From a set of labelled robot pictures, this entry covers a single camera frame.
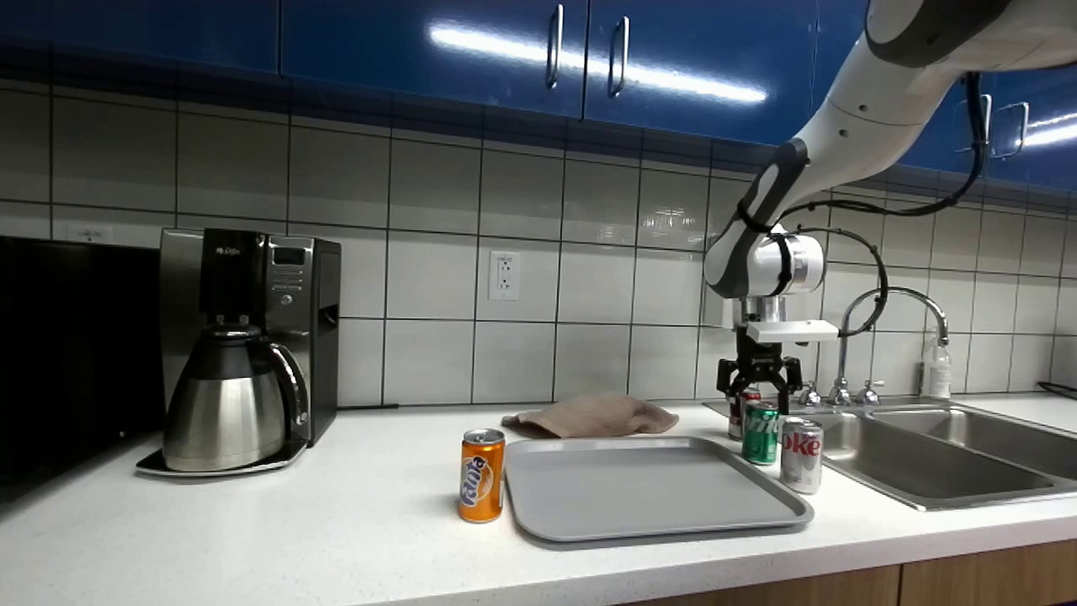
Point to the steel coffee carafe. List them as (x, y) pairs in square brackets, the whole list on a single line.
[(229, 408)]

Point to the wooden cutting board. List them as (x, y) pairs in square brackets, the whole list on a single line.
[(595, 416)]

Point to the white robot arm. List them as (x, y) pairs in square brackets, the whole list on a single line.
[(896, 104)]

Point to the silver soda can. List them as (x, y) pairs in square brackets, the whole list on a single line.
[(802, 455)]

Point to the white wall outlet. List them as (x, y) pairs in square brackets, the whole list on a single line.
[(506, 274)]

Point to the stainless steel double sink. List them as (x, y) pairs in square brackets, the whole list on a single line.
[(931, 460)]

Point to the grey plastic tray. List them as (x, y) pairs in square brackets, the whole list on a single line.
[(652, 490)]

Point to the translucent soap bottle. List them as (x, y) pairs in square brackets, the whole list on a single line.
[(938, 371)]

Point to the wooden base cabinet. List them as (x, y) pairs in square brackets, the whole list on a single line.
[(955, 577)]

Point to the blue cabinet door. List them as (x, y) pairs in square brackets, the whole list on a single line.
[(136, 34), (693, 44), (1049, 162), (945, 136), (393, 44)]

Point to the orange soda can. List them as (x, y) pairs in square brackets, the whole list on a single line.
[(484, 478)]

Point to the black coffee maker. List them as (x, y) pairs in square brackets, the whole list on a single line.
[(289, 290)]

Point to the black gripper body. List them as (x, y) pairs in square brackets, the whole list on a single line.
[(761, 361)]

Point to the black microwave oven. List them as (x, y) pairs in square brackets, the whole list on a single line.
[(70, 360)]

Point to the chrome gooseneck faucet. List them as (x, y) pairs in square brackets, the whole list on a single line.
[(938, 308)]

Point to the green soda can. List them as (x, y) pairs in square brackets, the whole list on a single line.
[(761, 440)]

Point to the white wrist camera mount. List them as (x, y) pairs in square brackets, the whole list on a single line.
[(793, 330)]

